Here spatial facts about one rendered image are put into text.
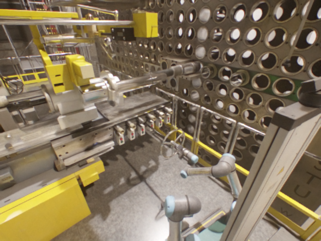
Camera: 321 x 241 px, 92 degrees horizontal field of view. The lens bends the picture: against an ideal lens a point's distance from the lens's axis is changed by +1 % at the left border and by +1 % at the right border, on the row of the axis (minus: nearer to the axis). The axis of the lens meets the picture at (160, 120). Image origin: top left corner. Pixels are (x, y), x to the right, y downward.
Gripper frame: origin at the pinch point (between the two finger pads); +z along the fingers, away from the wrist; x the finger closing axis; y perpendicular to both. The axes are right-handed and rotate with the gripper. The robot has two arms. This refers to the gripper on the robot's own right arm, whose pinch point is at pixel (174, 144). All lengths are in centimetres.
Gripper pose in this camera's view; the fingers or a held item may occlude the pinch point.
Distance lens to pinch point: 180.8
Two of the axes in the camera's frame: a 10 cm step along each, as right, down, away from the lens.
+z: -6.4, -4.0, 6.6
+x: -3.7, -5.9, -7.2
